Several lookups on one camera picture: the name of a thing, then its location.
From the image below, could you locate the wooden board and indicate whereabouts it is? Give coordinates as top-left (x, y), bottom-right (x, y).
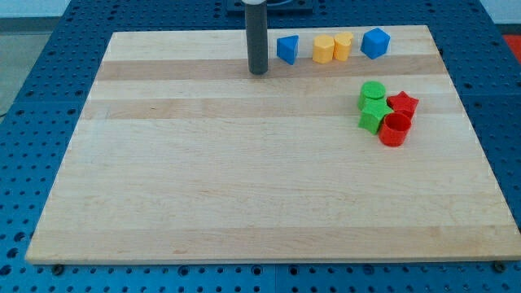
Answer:
top-left (26, 25), bottom-right (520, 265)

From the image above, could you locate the blue triangle block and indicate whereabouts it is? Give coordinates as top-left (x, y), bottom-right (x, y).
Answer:
top-left (276, 35), bottom-right (299, 65)

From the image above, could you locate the green star block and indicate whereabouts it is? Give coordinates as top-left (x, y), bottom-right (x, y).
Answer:
top-left (358, 99), bottom-right (393, 135)

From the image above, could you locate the yellow hexagon block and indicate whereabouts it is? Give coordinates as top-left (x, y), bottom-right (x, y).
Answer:
top-left (312, 35), bottom-right (335, 63)

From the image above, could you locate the green cylinder block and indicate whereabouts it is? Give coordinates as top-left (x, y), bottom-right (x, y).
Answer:
top-left (357, 81), bottom-right (387, 110)

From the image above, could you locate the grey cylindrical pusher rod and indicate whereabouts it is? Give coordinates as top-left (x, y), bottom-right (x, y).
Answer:
top-left (243, 0), bottom-right (268, 75)

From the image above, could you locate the yellow heart block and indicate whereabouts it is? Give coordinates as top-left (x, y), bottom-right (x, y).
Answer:
top-left (333, 32), bottom-right (354, 61)

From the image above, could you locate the red cylinder block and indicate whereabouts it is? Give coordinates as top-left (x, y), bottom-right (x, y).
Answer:
top-left (379, 112), bottom-right (412, 147)

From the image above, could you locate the red star block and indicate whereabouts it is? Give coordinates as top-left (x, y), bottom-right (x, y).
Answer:
top-left (387, 91), bottom-right (419, 119)

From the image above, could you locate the blue cube block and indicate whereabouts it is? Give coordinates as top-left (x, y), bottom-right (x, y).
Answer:
top-left (361, 28), bottom-right (391, 59)

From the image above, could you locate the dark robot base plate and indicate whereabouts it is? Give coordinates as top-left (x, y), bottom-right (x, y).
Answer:
top-left (223, 0), bottom-right (317, 15)

